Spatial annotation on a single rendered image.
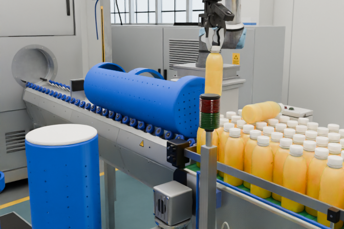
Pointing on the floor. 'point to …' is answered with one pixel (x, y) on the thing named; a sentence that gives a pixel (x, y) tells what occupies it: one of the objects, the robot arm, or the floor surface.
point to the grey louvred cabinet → (116, 48)
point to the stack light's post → (208, 187)
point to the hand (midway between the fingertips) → (215, 47)
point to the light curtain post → (106, 42)
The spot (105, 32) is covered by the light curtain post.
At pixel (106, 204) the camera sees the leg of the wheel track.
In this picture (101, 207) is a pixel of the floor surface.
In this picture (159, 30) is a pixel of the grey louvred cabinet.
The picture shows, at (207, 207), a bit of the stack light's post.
